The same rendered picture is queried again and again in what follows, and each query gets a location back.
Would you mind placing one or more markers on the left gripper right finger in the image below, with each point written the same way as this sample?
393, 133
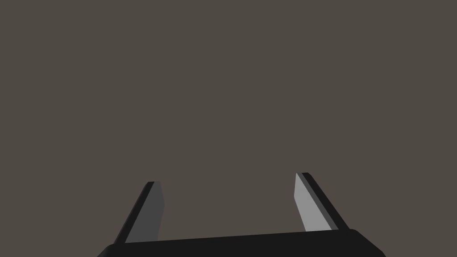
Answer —
314, 208

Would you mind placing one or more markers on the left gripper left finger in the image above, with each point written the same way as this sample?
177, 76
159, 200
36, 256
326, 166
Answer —
145, 216

